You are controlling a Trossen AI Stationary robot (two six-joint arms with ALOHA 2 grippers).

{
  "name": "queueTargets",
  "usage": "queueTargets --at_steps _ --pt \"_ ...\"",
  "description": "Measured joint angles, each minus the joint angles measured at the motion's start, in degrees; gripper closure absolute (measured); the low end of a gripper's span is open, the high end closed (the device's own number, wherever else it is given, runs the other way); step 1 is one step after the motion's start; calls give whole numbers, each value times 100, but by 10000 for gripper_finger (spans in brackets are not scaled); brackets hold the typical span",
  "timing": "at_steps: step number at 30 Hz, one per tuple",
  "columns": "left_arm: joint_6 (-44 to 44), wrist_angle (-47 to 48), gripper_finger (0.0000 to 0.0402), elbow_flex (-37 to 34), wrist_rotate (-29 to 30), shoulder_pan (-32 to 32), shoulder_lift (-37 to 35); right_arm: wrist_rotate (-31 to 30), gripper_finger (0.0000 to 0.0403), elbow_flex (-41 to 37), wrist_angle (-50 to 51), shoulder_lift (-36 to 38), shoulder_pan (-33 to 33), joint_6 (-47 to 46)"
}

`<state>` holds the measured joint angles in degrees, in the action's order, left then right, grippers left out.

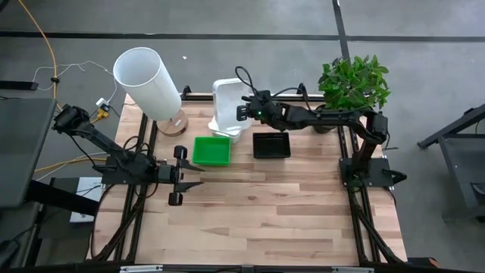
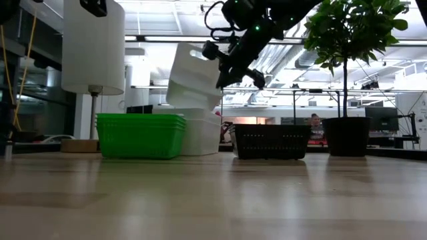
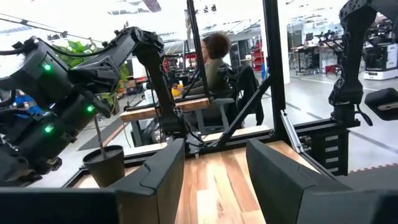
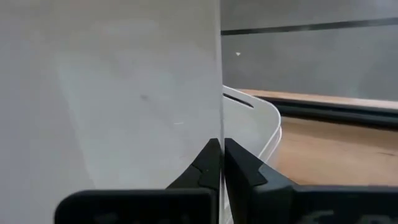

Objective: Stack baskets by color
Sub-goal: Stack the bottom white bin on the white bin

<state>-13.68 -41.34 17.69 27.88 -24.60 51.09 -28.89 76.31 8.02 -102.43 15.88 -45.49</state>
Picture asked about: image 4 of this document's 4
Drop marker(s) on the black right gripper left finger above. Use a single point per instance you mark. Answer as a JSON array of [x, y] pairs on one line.
[[208, 171]]

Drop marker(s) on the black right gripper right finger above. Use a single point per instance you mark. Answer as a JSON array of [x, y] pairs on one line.
[[242, 174]]

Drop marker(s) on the white plastic basket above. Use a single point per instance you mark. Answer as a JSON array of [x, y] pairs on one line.
[[109, 93], [248, 124]]

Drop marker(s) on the black frame rail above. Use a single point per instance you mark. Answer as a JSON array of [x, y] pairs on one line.
[[342, 115]]

